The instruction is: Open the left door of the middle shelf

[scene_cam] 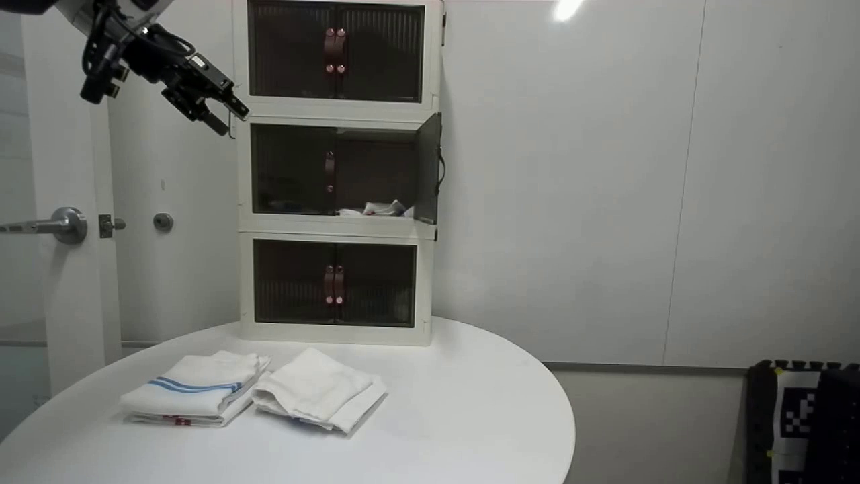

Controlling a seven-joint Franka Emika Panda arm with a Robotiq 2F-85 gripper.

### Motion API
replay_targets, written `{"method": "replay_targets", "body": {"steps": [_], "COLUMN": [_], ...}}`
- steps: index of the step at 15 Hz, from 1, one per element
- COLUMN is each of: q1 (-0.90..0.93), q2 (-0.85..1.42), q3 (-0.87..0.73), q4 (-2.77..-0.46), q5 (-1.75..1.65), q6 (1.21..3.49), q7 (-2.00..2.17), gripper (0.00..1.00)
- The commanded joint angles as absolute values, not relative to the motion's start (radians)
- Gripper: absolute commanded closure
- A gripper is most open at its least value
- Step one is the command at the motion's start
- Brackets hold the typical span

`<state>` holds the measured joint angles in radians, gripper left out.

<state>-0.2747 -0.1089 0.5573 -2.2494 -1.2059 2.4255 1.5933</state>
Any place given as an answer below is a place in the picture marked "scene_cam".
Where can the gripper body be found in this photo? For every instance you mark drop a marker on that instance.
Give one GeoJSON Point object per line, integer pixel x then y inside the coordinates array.
{"type": "Point", "coordinates": [168, 59]}

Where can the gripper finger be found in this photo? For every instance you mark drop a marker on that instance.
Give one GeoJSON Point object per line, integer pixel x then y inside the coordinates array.
{"type": "Point", "coordinates": [235, 104]}
{"type": "Point", "coordinates": [195, 107]}

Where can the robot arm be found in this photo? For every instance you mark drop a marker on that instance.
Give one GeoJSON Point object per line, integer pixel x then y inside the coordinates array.
{"type": "Point", "coordinates": [87, 15]}

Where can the dark translucent cabinet door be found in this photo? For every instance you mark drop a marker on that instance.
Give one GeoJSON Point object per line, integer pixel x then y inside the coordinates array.
{"type": "Point", "coordinates": [376, 286]}
{"type": "Point", "coordinates": [289, 282]}
{"type": "Point", "coordinates": [289, 47]}
{"type": "Point", "coordinates": [383, 54]}
{"type": "Point", "coordinates": [428, 168]}
{"type": "Point", "coordinates": [289, 168]}

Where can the round silver door stop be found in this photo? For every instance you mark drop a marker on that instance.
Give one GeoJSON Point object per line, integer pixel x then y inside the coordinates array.
{"type": "Point", "coordinates": [162, 222]}

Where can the white room door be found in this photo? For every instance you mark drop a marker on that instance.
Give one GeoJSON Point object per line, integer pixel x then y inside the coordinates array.
{"type": "Point", "coordinates": [67, 134]}

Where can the silver door latch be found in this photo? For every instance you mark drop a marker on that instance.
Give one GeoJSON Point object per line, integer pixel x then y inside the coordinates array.
{"type": "Point", "coordinates": [106, 226]}

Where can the heap of white packets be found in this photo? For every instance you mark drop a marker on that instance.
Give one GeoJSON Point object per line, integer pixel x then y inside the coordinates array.
{"type": "Point", "coordinates": [383, 209]}

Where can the white three-tier cabinet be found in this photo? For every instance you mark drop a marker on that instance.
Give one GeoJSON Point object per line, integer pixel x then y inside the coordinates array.
{"type": "Point", "coordinates": [430, 282]}

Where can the folded white towel blue stripes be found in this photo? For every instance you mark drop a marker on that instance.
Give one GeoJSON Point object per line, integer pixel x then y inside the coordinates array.
{"type": "Point", "coordinates": [195, 390]}

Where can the folded plain white towel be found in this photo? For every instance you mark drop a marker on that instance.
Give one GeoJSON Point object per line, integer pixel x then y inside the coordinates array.
{"type": "Point", "coordinates": [316, 390]}

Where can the black foam mat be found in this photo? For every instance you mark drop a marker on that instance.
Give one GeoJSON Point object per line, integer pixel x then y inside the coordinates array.
{"type": "Point", "coordinates": [759, 430]}

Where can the black and white marker board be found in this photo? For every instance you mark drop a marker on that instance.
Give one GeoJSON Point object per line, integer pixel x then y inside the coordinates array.
{"type": "Point", "coordinates": [796, 413]}

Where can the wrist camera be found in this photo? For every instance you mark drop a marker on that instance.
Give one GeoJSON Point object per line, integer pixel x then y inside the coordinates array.
{"type": "Point", "coordinates": [101, 74]}

